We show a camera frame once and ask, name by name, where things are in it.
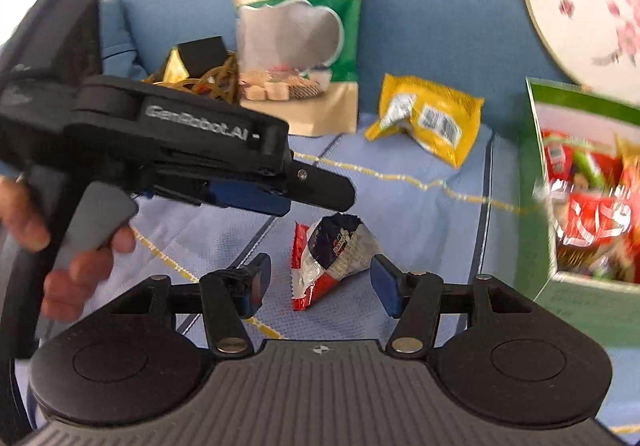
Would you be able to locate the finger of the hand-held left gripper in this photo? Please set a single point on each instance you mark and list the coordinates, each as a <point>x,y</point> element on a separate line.
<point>245,196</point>
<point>325,188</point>

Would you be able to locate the beige green grain pouch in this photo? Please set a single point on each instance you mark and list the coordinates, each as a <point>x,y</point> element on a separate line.
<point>300,76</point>

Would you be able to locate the yellow snack packet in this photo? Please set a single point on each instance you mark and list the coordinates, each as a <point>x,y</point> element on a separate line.
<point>450,106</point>

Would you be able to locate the red white label snack packet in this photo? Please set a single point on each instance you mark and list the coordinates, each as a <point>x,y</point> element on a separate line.
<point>557,158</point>

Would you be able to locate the red dark picture snack packet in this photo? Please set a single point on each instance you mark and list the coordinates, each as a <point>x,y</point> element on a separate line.
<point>330,246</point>

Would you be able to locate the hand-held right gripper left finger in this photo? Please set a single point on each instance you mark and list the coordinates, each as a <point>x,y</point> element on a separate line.
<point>252,286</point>

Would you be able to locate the blue cushion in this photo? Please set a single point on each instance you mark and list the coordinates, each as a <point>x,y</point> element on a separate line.
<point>117,41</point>

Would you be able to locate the light blue striped blanket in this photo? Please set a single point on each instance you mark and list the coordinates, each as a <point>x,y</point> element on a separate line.
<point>425,226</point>

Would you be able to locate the green cardboard box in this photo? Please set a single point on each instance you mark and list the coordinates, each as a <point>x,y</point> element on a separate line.
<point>575,306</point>

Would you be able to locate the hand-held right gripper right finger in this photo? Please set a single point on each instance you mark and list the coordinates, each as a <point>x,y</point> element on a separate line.
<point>387,283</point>

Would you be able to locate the person's left hand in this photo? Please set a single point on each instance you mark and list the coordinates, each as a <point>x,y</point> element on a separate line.
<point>75,291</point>

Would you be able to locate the round floral fan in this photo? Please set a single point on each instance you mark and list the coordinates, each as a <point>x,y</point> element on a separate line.
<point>575,1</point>

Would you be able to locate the red white script snack packet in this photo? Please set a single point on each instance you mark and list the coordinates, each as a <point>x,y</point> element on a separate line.
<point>600,218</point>

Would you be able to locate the blue sofa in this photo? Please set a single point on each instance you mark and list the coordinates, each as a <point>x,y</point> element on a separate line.
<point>425,26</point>

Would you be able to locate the black gold gift box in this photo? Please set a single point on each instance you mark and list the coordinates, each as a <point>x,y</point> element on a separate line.
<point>202,53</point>

